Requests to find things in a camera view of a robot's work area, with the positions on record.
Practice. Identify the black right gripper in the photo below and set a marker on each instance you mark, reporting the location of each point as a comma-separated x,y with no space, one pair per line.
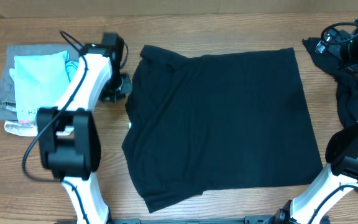
335,50

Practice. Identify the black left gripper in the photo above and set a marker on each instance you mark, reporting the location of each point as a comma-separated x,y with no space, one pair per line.
127,86

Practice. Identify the black t-shirt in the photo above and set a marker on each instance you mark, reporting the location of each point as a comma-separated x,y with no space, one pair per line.
217,122

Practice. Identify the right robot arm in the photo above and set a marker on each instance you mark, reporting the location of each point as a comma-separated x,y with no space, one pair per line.
340,174

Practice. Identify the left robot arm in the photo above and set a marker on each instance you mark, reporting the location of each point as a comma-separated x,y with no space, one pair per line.
67,136

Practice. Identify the black clothes pile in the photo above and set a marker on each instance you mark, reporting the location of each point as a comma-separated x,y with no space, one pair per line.
347,85

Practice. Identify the light blue folded shirt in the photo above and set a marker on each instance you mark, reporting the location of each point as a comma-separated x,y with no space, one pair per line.
40,81

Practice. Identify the beige folded garment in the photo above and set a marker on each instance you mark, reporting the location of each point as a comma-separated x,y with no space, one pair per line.
11,124

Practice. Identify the grey folded garment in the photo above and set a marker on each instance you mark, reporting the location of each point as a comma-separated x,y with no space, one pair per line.
7,98

